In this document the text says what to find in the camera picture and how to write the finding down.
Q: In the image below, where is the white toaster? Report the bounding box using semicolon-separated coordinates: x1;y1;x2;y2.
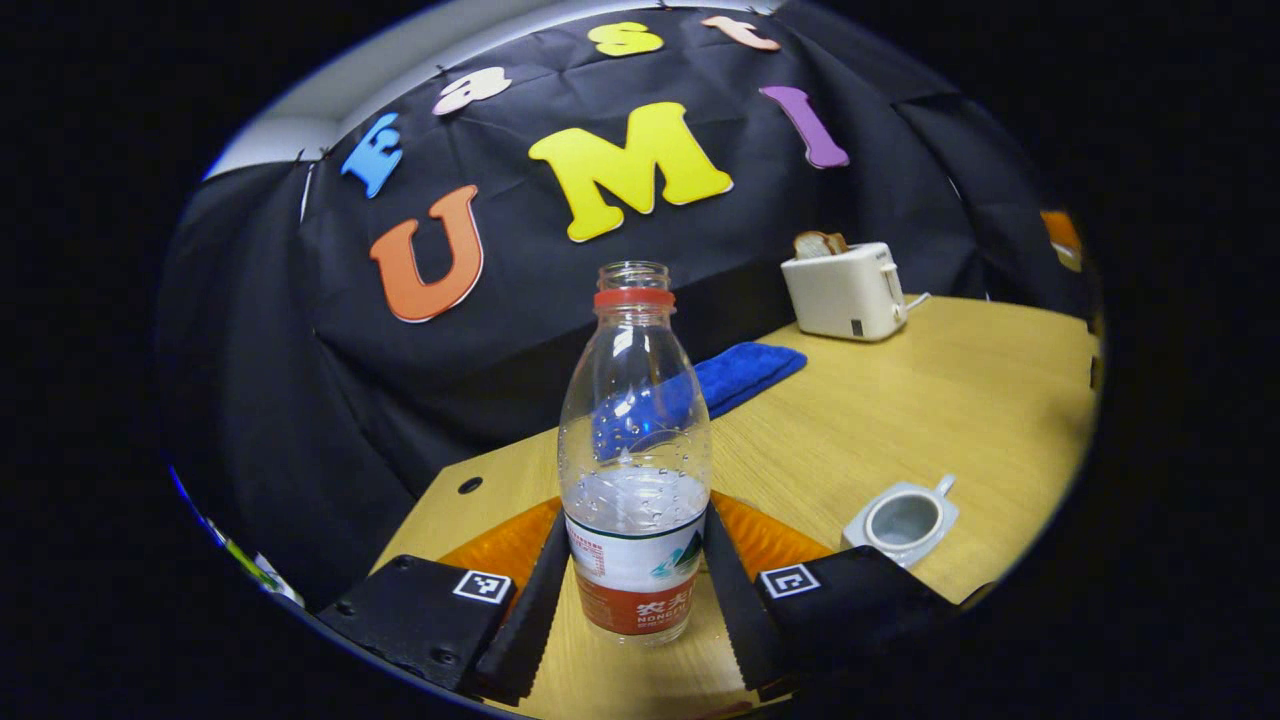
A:
779;241;909;344

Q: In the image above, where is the white ceramic teacup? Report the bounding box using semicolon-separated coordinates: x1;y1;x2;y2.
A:
841;474;961;570

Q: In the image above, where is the blue folded towel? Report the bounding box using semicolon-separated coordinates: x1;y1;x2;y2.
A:
592;341;809;463

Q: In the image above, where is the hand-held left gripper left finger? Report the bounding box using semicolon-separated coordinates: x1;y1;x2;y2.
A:
318;497;573;706

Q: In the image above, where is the clear plastic water bottle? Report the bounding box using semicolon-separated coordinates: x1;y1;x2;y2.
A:
557;261;714;647

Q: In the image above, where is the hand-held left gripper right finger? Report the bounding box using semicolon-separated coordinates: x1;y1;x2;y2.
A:
702;490;959;701

